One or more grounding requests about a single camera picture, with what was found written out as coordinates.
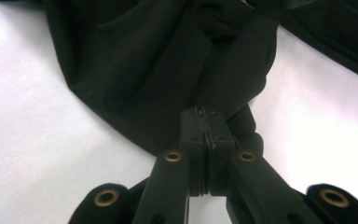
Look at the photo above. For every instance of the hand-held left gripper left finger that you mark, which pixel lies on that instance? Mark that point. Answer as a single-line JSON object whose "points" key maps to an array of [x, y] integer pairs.
{"points": [[195, 149]]}

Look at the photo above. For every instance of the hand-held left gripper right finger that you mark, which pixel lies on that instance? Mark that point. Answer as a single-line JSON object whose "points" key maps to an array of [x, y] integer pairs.
{"points": [[219, 149]]}

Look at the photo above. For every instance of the black shorts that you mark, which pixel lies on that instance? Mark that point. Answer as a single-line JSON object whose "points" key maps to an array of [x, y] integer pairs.
{"points": [[136, 62]]}

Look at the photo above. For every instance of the white table mat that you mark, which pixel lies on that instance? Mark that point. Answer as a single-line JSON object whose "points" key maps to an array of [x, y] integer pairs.
{"points": [[28, 140]]}

